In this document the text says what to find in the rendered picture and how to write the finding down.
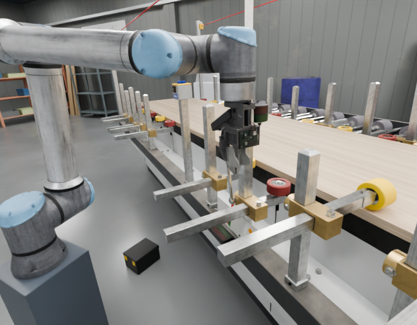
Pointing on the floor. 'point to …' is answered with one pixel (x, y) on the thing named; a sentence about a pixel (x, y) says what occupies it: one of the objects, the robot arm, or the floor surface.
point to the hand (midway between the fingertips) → (234, 169)
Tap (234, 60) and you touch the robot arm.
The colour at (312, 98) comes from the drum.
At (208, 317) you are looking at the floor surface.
